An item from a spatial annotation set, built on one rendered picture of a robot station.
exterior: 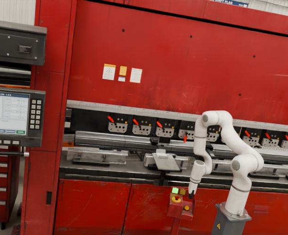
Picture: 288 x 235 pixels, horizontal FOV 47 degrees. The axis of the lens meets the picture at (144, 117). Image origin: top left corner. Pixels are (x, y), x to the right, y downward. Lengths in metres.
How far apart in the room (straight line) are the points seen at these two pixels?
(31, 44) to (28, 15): 4.47
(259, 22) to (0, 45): 1.87
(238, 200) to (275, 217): 1.30
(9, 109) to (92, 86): 0.74
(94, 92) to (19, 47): 0.80
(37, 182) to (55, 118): 0.54
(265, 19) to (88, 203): 2.05
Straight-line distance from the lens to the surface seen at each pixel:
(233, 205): 2.32
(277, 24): 2.91
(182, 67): 2.67
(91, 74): 2.57
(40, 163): 2.62
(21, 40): 2.02
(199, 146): 2.49
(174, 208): 2.72
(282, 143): 3.31
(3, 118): 2.13
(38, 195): 2.76
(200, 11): 2.63
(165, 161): 2.80
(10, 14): 6.47
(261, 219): 3.51
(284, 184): 3.40
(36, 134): 2.16
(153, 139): 3.09
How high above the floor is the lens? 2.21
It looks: 19 degrees down
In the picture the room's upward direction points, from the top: 11 degrees clockwise
